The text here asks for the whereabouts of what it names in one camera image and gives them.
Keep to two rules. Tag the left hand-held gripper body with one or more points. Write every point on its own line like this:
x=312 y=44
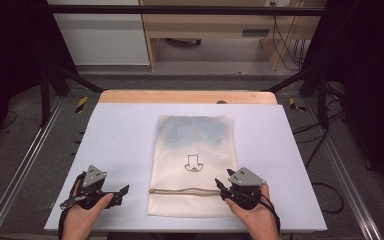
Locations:
x=94 y=175

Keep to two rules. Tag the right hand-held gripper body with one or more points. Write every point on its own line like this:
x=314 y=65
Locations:
x=245 y=178

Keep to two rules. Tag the person's right hand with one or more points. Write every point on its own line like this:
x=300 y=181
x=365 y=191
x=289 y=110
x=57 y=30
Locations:
x=254 y=218

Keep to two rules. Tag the person's left hand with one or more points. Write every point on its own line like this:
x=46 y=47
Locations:
x=80 y=218

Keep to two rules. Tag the white foam mat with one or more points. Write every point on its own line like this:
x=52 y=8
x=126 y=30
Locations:
x=120 y=140

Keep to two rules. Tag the yellow black tape strip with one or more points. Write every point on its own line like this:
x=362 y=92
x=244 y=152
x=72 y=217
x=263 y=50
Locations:
x=295 y=106
x=81 y=104

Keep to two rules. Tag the wooden table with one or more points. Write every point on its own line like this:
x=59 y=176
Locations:
x=180 y=96

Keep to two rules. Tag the black metal stand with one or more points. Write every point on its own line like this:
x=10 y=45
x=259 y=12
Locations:
x=45 y=96
x=321 y=100

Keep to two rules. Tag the white cabinet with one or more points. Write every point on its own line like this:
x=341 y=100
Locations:
x=103 y=40

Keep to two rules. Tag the black curtain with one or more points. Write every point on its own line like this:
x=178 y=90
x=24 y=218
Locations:
x=10 y=66
x=370 y=83

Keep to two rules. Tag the wooden desk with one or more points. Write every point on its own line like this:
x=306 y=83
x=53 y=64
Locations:
x=206 y=25

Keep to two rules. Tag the aluminium rail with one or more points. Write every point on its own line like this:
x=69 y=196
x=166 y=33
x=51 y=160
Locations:
x=23 y=160
x=346 y=173

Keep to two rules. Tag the black horizontal frame bar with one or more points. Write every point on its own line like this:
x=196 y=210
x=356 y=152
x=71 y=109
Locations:
x=180 y=10

